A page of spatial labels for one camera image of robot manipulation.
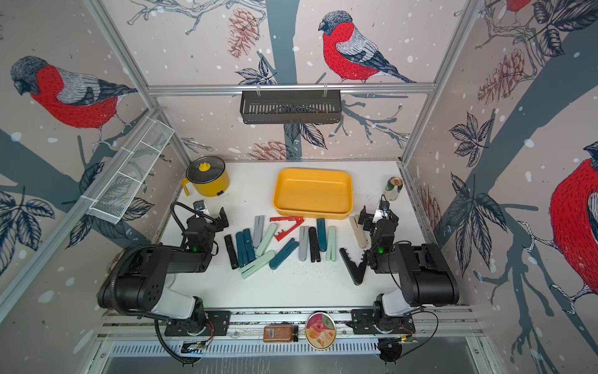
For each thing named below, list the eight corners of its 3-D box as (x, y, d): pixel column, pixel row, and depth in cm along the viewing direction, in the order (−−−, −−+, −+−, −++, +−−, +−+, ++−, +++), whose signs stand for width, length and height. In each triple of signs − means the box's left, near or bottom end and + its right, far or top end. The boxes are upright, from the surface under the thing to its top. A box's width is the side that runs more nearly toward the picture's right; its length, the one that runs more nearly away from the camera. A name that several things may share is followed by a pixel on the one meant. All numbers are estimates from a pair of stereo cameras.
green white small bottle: (384, 202, 107) (391, 186, 98) (381, 192, 111) (388, 176, 101) (396, 202, 107) (405, 186, 98) (393, 192, 111) (401, 176, 101)
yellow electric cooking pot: (189, 197, 108) (177, 179, 98) (199, 173, 118) (189, 154, 108) (226, 197, 108) (218, 179, 98) (233, 173, 118) (226, 154, 108)
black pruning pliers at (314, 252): (311, 262, 88) (311, 260, 87) (307, 229, 97) (307, 227, 96) (320, 262, 89) (320, 259, 87) (316, 229, 98) (316, 226, 96)
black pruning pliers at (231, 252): (233, 270, 86) (231, 268, 84) (225, 238, 95) (223, 235, 93) (239, 268, 87) (237, 266, 85) (231, 236, 95) (229, 233, 94)
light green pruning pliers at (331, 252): (325, 260, 89) (326, 258, 87) (326, 228, 98) (327, 225, 96) (335, 261, 89) (335, 259, 87) (335, 229, 97) (336, 226, 96)
